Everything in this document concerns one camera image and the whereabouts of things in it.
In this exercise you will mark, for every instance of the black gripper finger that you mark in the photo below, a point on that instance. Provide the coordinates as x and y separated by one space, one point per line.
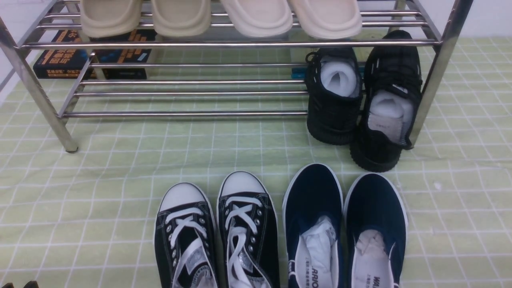
31 284

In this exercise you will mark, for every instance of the navy slip-on shoe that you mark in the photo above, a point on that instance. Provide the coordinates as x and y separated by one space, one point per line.
377 229
312 221

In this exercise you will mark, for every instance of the silver metal shoe rack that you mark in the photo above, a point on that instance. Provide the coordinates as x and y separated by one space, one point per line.
408 13

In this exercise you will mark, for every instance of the blue flat object under rack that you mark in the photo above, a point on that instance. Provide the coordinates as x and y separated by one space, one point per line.
298 73

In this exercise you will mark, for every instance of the green checkered tablecloth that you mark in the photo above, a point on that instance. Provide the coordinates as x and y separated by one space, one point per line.
86 219

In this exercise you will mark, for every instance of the black canvas sneaker left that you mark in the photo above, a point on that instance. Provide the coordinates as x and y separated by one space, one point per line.
184 239

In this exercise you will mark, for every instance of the black canvas sneaker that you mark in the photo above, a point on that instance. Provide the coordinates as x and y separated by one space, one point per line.
248 227
184 239

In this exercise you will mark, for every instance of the black canvas sneaker right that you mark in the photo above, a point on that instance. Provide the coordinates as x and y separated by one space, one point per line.
248 227

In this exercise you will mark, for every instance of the black orange book left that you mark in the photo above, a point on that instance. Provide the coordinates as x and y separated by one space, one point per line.
61 63

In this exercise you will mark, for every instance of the black blue book right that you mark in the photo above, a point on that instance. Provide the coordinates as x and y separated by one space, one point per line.
127 56

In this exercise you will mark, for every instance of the beige slipper far left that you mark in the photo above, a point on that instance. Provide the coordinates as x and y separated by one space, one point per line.
106 18

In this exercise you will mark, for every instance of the beige slipper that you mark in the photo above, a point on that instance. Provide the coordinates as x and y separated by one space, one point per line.
181 18
106 18

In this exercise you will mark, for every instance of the cream slipper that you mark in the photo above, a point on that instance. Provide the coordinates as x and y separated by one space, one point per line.
259 18
328 19

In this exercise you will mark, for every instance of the black knit sneaker left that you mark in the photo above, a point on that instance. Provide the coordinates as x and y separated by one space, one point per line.
334 84

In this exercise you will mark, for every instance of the black knit sneaker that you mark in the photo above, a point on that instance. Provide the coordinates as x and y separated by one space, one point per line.
392 82
334 84

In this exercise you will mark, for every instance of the cream slipper far right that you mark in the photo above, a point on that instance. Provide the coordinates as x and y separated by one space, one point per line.
328 19

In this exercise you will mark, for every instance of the black knit sneaker right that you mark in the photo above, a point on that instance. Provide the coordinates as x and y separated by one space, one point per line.
392 82

